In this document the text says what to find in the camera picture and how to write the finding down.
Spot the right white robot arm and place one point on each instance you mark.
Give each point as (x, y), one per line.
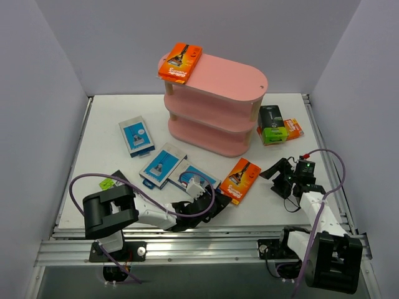
(325, 256)

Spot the black green razor box right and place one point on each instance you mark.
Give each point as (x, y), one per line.
(271, 125)

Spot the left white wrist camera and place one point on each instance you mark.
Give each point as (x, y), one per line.
(194, 189)

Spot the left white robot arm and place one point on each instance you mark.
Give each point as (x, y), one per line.
(107, 213)

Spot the pink three-tier shelf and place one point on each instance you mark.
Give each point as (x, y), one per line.
(217, 108)

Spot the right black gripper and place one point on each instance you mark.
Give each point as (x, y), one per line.
(281, 179)

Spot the black green razor box left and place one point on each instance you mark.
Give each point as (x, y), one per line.
(108, 183)

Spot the small orange razor box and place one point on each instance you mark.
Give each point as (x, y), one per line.
(293, 129)

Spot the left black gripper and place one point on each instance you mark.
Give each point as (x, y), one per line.
(206, 205)

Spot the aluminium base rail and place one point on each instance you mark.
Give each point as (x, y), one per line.
(213, 246)

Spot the black green razor box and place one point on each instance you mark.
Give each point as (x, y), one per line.
(271, 125)
(108, 183)

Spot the blue razor box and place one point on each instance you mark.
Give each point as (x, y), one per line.
(136, 136)
(186, 170)
(157, 171)

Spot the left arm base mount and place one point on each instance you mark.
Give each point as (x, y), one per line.
(121, 269)

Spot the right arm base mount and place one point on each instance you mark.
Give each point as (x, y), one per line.
(286, 256)

